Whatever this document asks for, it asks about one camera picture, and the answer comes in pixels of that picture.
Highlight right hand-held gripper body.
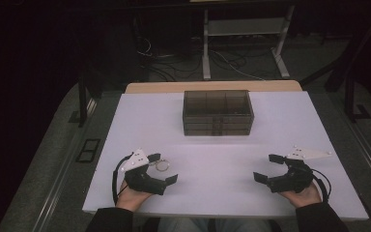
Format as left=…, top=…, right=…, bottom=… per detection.
left=266, top=145, right=333, bottom=194

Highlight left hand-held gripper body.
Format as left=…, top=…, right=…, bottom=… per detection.
left=120, top=148, right=168, bottom=196

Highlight smoky transparent drawer box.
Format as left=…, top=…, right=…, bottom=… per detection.
left=182, top=89, right=255, bottom=136

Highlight person's left hand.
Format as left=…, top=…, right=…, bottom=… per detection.
left=115, top=180, right=154, bottom=213

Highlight person's right hand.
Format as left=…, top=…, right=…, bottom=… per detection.
left=278, top=182, right=323, bottom=209

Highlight white table mat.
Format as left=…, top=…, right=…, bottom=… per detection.
left=82, top=91, right=370, bottom=221

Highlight black metal stand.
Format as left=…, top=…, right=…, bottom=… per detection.
left=68, top=72, right=100, bottom=128
left=344, top=67, right=371, bottom=123

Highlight wooden table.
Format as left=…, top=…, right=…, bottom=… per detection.
left=124, top=79, right=303, bottom=95

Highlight white metal stand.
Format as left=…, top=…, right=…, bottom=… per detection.
left=202, top=4, right=296, bottom=80

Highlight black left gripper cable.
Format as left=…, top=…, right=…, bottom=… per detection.
left=111, top=154, right=133, bottom=206

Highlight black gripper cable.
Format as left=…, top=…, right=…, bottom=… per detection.
left=111, top=154, right=133, bottom=206
left=310, top=167, right=332, bottom=204

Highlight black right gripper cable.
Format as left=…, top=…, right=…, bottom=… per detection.
left=310, top=167, right=332, bottom=204

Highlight black floor socket frame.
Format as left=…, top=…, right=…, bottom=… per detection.
left=75, top=138, right=101, bottom=163

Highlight white floor cable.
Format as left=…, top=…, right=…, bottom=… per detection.
left=211, top=49, right=267, bottom=81

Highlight bundle of black floor cables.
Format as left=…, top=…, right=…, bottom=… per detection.
left=137, top=37, right=204, bottom=81

